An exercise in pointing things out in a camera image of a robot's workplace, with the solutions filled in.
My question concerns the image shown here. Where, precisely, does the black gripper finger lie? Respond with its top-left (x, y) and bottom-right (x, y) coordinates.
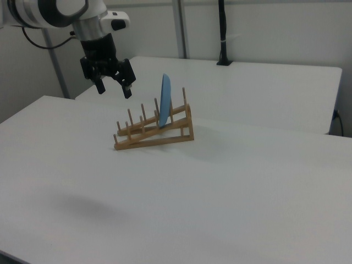
top-left (80, 56), bottom-right (107, 95)
top-left (112, 58), bottom-right (137, 100)

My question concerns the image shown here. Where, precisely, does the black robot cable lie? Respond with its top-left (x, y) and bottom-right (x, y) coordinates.
top-left (23, 27), bottom-right (76, 50)

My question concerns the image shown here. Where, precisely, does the white zip tie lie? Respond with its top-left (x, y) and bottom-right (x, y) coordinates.
top-left (221, 34), bottom-right (241, 44)

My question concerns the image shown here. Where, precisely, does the thin aluminium frame post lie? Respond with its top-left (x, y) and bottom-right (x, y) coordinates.
top-left (43, 28), bottom-right (70, 100)

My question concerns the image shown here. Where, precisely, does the wooden plate rack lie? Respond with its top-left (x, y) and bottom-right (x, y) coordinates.
top-left (113, 87), bottom-right (195, 152)

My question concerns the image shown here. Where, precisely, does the blue plate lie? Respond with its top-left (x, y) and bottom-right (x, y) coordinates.
top-left (158, 73), bottom-right (173, 129)

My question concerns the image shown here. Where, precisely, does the black wall cable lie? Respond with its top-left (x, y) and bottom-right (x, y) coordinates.
top-left (333, 109), bottom-right (345, 136)

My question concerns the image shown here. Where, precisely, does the black pole with clamp base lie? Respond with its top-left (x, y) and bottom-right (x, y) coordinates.
top-left (216, 0), bottom-right (234, 67)

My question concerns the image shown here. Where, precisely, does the wide aluminium frame post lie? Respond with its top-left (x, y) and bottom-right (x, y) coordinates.
top-left (172, 0), bottom-right (191, 59)

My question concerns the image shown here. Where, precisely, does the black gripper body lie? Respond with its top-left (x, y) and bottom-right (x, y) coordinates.
top-left (80, 32), bottom-right (120, 78)

